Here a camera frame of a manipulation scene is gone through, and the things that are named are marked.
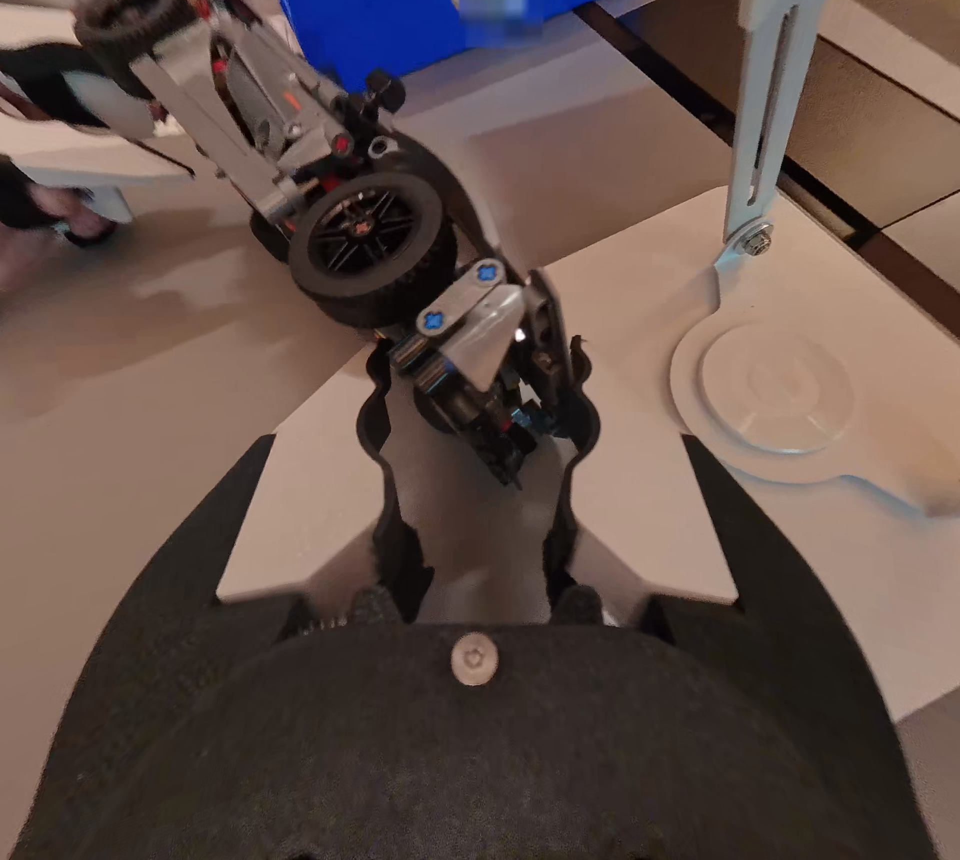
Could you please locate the white book stand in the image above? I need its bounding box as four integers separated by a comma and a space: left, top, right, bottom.
543, 0, 960, 722

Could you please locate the person's left hand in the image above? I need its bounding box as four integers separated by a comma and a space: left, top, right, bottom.
0, 188, 121, 295

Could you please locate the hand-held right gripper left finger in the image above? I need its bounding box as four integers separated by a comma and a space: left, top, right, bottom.
216, 346, 436, 625

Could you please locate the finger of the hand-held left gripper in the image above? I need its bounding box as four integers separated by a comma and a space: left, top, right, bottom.
0, 121, 198, 190
63, 71, 165, 140

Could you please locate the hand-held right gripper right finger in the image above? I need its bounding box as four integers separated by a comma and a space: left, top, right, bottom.
541, 335, 740, 627

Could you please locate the grey toy car model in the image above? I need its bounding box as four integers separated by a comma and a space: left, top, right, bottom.
75, 0, 594, 490

